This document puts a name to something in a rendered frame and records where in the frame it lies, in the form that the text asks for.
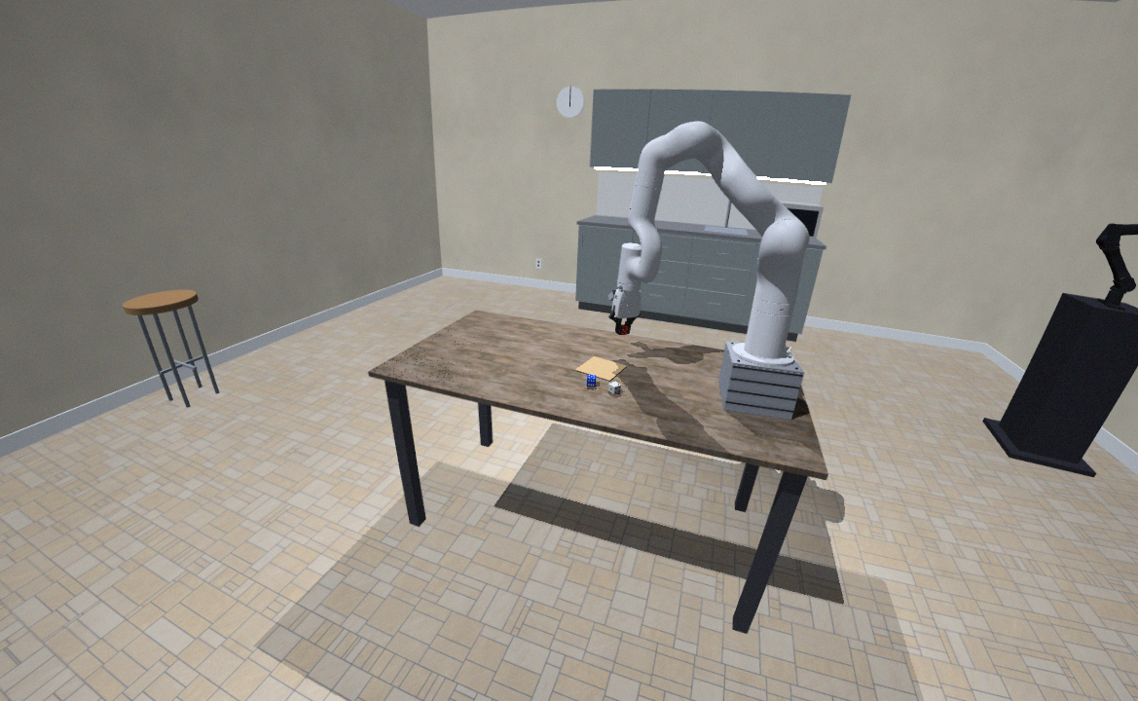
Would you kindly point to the beige flat mat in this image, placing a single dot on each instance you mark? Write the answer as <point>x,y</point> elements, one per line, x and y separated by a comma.
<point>603,369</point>

